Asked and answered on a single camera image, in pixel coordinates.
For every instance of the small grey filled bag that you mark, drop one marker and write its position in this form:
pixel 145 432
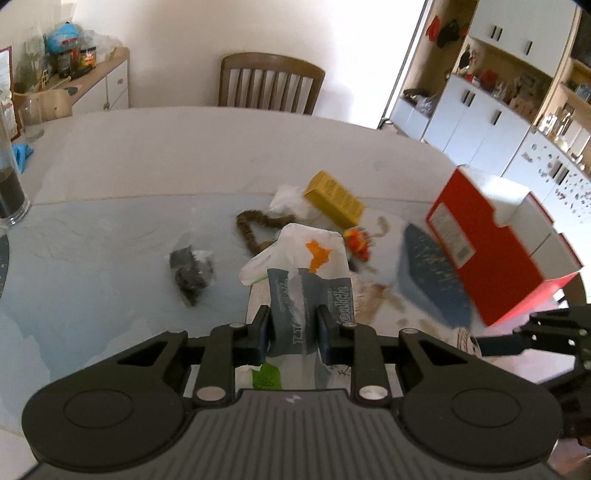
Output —
pixel 189 272

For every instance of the plastic bag on cabinet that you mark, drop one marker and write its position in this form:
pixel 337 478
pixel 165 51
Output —
pixel 418 101

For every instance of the crumpled clear plastic bag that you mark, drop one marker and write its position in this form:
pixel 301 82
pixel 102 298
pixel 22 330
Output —
pixel 288 201

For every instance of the white cabinet wall unit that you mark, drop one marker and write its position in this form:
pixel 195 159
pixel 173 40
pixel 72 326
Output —
pixel 485 120

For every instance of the white grey plastic packet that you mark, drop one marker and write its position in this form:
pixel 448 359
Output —
pixel 318 263

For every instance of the red cardboard box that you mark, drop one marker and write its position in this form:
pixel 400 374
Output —
pixel 489 258

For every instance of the clear glass jar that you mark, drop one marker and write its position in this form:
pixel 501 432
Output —
pixel 32 120

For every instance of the blue toy package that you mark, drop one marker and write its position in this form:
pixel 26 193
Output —
pixel 64 39

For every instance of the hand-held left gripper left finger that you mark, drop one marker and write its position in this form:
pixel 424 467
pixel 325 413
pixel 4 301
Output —
pixel 262 333

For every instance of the light wooden stand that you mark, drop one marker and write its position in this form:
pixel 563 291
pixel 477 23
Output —
pixel 51 104

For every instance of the large clear plastic bag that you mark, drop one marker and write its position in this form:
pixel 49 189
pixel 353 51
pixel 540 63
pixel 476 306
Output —
pixel 104 44

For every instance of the yellow cardboard box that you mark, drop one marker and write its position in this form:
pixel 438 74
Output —
pixel 334 199

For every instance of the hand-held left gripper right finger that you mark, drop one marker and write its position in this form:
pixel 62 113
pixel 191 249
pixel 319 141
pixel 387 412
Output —
pixel 326 338

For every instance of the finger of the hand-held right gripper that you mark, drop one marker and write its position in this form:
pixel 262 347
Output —
pixel 554 332

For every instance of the white wooden sideboard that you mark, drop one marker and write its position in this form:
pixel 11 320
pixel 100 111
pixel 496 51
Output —
pixel 106 87

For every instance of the small orange toy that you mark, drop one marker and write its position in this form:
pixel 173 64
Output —
pixel 360 242

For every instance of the jar with colourful label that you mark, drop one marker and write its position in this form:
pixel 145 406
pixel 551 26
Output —
pixel 87 57

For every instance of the blue cloth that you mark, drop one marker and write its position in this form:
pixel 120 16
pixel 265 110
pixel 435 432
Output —
pixel 22 157

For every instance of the glass tumbler with dark contents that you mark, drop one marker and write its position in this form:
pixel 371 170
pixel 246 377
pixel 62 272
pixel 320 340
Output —
pixel 10 184

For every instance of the wooden chair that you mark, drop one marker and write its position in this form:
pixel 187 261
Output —
pixel 270 83

